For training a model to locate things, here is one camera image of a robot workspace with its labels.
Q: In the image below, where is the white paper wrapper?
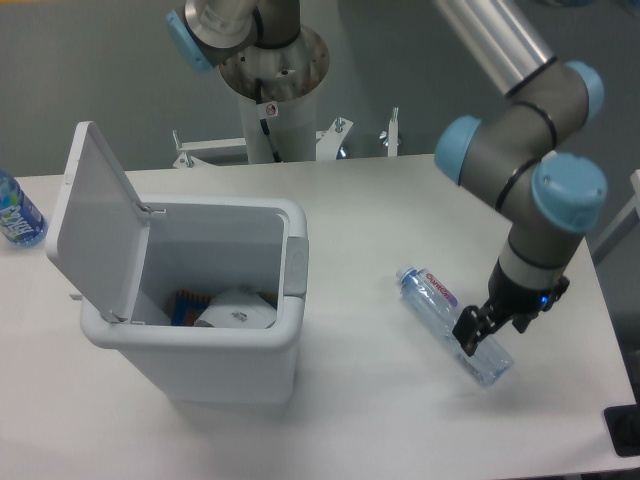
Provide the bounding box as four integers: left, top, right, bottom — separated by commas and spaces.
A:
194, 288, 277, 330

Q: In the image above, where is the white metal base frame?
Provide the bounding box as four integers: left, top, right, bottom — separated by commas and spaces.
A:
171, 106, 404, 170

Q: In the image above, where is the white trash can lid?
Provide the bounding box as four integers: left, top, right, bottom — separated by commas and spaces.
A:
45, 121, 166, 323

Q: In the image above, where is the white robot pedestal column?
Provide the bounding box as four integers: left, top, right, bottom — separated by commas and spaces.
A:
219, 26, 330, 164

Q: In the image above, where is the white furniture leg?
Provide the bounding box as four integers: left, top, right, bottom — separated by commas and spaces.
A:
591, 170, 639, 265

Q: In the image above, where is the white plastic trash can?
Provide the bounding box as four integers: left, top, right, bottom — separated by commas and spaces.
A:
80, 194, 309, 404

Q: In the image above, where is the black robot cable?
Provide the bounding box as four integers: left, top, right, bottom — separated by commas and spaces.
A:
253, 77, 283, 164

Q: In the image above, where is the blue labelled water bottle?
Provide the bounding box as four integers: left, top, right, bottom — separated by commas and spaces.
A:
1, 171, 48, 247

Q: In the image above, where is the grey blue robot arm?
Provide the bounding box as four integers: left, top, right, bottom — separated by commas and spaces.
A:
166, 1, 607, 354

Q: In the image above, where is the blue orange snack packet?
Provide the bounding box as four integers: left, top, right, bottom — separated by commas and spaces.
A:
171, 290, 212, 327

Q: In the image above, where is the black table corner clamp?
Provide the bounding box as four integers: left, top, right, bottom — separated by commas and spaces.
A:
603, 404, 639, 458

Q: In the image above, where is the crushed clear plastic bottle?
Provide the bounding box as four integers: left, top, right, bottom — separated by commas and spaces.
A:
396, 265, 513, 387

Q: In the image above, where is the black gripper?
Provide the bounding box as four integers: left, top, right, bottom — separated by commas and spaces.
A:
452, 262, 570, 356

